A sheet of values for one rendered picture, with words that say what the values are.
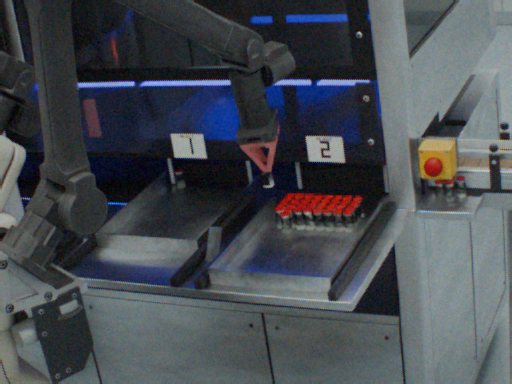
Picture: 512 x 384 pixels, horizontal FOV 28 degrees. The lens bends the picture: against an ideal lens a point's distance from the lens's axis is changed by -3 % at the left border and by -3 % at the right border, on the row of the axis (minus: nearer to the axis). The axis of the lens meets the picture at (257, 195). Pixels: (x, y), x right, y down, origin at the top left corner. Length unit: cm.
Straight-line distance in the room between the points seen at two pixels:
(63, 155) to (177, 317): 116
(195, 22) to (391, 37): 56
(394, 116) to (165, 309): 86
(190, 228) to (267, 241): 21
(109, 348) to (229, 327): 41
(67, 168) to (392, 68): 83
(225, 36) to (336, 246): 60
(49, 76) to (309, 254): 80
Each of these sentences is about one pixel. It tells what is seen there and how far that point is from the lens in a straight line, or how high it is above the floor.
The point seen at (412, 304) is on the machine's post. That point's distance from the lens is 240.
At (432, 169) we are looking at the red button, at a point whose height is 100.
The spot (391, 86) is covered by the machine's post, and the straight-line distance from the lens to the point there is 218.
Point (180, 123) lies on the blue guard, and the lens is 242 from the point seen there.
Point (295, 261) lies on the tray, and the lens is 212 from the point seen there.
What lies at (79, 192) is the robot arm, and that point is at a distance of 161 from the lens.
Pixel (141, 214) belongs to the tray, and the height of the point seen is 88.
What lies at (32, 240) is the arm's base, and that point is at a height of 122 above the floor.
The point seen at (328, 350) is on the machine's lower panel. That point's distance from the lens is 255.
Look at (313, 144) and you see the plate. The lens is 229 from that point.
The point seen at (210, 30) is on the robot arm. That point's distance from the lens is 175.
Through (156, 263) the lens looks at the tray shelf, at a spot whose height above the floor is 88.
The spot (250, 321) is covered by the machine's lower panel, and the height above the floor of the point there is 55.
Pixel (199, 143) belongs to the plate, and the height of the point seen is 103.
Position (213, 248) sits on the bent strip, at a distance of 219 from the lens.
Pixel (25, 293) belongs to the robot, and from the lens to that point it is 164.
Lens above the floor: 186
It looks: 24 degrees down
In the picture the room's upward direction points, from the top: 9 degrees counter-clockwise
